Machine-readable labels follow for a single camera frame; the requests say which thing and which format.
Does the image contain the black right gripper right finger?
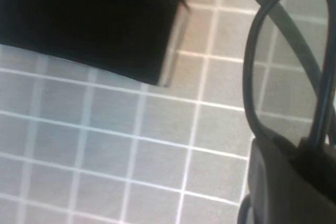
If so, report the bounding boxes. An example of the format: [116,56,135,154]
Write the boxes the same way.
[327,140,336,224]

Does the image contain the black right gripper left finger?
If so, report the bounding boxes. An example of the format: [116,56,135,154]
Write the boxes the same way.
[248,136,332,224]

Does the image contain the black-framed glasses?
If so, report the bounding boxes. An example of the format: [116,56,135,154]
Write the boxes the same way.
[237,0,336,224]

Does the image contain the black printed glasses case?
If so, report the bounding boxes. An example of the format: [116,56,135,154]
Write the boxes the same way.
[0,0,194,88]

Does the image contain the grey white-checked tablecloth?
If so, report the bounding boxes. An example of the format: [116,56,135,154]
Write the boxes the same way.
[0,0,336,224]

